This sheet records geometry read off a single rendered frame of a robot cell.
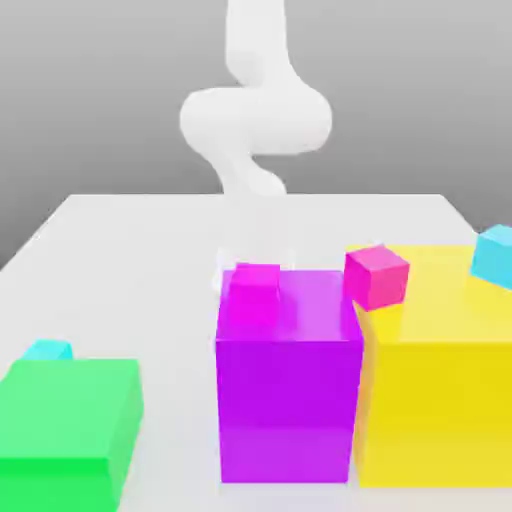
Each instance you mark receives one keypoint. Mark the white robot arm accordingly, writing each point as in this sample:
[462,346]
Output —
[256,120]

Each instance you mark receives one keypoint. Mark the small magenta cube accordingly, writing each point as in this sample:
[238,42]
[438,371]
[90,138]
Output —
[256,282]

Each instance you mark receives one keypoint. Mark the small pink cube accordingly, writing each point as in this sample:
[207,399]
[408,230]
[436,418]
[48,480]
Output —
[376,280]

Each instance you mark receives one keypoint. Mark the small cyan cube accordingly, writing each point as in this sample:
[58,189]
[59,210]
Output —
[494,256]
[48,350]

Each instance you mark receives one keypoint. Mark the large purple box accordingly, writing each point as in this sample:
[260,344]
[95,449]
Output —
[288,384]

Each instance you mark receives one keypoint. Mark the large yellow box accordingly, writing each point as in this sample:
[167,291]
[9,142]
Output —
[440,392]

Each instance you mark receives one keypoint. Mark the large green box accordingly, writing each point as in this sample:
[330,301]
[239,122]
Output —
[60,424]

